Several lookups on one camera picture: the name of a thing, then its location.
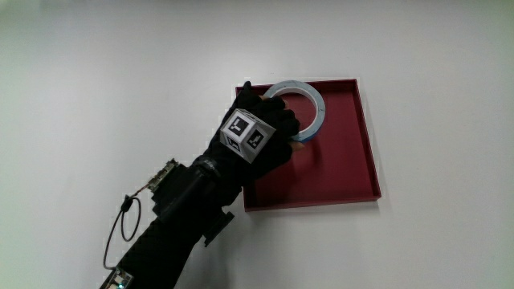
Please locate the small circuit board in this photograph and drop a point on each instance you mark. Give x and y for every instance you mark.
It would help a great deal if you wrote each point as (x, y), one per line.
(118, 279)

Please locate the black wrist tracker module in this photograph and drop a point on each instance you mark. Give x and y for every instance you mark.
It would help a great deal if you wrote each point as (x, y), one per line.
(184, 192)

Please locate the person's left forearm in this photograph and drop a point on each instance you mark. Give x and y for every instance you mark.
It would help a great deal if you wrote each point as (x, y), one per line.
(160, 261)

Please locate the person's left hand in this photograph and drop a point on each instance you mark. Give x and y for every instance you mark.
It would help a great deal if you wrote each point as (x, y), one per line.
(241, 160)

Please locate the blue tape roll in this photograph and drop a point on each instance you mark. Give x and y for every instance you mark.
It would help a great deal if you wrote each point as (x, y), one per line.
(320, 105)

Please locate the red square tray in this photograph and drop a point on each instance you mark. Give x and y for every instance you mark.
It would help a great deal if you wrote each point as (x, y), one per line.
(341, 168)

